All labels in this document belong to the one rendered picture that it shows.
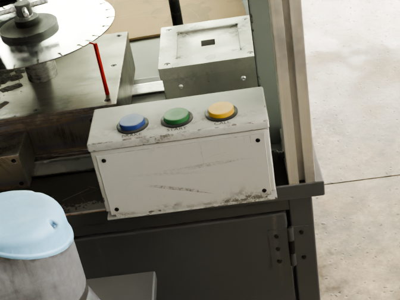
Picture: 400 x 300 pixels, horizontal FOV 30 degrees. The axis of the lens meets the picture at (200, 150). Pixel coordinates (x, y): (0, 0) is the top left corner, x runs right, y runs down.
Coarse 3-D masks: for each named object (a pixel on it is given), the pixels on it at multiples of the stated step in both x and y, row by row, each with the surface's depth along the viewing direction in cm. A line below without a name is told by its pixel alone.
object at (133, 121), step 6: (132, 114) 117; (138, 114) 117; (120, 120) 116; (126, 120) 116; (132, 120) 116; (138, 120) 116; (144, 120) 116; (120, 126) 116; (126, 126) 115; (132, 126) 114; (138, 126) 115
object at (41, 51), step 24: (48, 0) 154; (72, 0) 152; (96, 0) 150; (0, 24) 147; (72, 24) 141; (96, 24) 139; (0, 48) 137; (24, 48) 135; (48, 48) 133; (72, 48) 132
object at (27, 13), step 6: (18, 0) 142; (24, 0) 140; (42, 0) 140; (18, 6) 138; (24, 6) 139; (30, 6) 140; (36, 6) 140; (0, 12) 139; (6, 12) 139; (12, 12) 139; (18, 12) 139; (24, 12) 136; (30, 12) 140; (18, 18) 140; (24, 18) 140
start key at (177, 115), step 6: (174, 108) 117; (180, 108) 117; (168, 114) 116; (174, 114) 115; (180, 114) 115; (186, 114) 115; (168, 120) 114; (174, 120) 114; (180, 120) 114; (186, 120) 115
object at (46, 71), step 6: (54, 60) 146; (30, 66) 144; (36, 66) 143; (42, 66) 144; (48, 66) 144; (54, 66) 146; (30, 72) 144; (36, 72) 144; (42, 72) 144; (48, 72) 145; (54, 72) 146; (30, 78) 146; (36, 78) 145; (42, 78) 145; (48, 78) 145
